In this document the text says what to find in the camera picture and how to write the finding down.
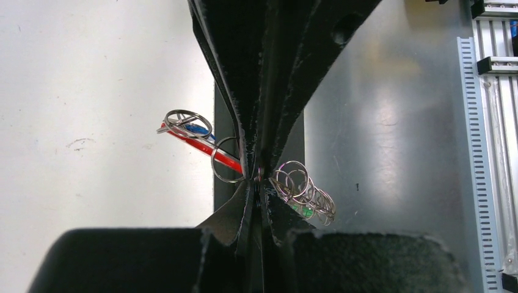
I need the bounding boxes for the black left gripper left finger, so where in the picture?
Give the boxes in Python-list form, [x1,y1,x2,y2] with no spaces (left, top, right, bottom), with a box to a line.
[29,181,255,292]

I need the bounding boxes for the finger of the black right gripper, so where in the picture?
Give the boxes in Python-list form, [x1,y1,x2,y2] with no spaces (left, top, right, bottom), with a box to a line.
[188,1,263,178]
[258,1,379,172]

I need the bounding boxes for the green key tag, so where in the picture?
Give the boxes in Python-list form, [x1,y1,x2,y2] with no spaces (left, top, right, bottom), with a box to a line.
[291,204,315,220]

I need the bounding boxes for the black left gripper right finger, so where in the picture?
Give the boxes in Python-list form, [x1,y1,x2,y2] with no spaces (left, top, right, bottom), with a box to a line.
[261,181,465,292]

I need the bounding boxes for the blue key tag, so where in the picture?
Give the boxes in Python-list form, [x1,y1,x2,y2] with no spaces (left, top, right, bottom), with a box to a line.
[184,124,216,142]

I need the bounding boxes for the silver key organiser plate with rings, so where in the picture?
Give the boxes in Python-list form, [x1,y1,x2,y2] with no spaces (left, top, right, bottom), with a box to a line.
[156,109,337,226]

